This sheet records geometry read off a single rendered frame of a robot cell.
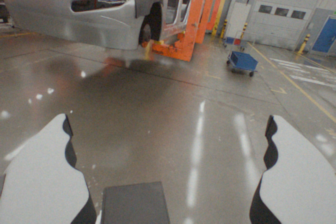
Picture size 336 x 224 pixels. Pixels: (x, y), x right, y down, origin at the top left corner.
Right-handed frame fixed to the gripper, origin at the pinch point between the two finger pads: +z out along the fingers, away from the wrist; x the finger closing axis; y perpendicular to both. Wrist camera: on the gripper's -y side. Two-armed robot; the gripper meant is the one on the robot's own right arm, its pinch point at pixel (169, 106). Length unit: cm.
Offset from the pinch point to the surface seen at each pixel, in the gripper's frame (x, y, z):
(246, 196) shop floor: 70, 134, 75
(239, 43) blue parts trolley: 334, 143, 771
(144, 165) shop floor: -17, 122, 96
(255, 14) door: 540, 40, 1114
